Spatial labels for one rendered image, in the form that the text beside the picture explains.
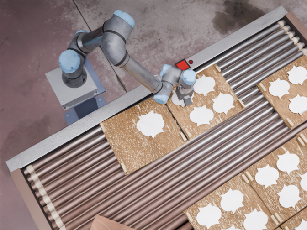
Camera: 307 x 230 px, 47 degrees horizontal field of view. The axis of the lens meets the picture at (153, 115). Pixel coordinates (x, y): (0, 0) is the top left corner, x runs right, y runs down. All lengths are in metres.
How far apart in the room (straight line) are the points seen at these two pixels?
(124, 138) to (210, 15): 1.94
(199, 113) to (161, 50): 1.35
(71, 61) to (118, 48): 0.41
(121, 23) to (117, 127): 0.67
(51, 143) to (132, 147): 0.47
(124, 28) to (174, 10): 1.95
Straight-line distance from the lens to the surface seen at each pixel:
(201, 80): 2.24
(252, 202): 2.13
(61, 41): 3.48
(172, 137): 2.10
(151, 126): 2.08
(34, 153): 2.17
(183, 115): 2.15
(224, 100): 2.22
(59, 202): 2.08
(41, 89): 3.30
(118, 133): 2.10
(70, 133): 2.15
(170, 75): 1.90
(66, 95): 2.19
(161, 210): 2.04
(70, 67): 2.01
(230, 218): 2.09
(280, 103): 2.34
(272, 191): 2.18
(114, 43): 1.68
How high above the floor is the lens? 2.96
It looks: 71 degrees down
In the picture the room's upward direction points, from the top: 9 degrees clockwise
